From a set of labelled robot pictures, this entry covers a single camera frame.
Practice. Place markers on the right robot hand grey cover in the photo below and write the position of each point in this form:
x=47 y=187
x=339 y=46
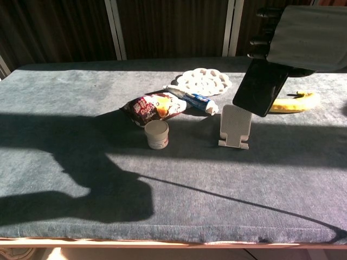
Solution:
x=306 y=38

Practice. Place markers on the black smartphone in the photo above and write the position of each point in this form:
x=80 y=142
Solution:
x=259 y=88

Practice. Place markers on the grey phone stand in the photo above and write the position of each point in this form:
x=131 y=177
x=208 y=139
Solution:
x=235 y=124

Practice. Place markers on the reddish brown curtain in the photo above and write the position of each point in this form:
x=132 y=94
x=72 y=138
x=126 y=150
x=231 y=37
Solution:
x=332 y=2

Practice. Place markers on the yellow banana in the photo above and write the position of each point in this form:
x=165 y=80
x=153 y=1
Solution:
x=295 y=104

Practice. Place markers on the white openwork trivet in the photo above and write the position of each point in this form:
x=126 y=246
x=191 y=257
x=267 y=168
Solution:
x=206 y=81

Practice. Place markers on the blue white toothpaste tube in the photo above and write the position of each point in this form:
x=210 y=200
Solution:
x=199 y=100

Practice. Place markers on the dark pleated curtain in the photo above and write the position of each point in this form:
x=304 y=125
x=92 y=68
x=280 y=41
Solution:
x=173 y=27

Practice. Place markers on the dark red snack bag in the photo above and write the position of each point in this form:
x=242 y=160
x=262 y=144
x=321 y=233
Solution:
x=151 y=108

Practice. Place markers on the small grey lidded jar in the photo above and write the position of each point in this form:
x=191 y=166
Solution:
x=156 y=135

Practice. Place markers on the blue-grey table cloth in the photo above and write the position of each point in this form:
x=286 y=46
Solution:
x=81 y=151

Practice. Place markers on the white slanted frame post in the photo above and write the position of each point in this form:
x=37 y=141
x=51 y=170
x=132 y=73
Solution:
x=314 y=2

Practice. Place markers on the white double frame post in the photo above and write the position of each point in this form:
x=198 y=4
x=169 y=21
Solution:
x=232 y=27
x=116 y=29

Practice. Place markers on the white frame post stub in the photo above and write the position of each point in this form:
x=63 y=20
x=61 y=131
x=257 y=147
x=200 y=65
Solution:
x=3 y=67

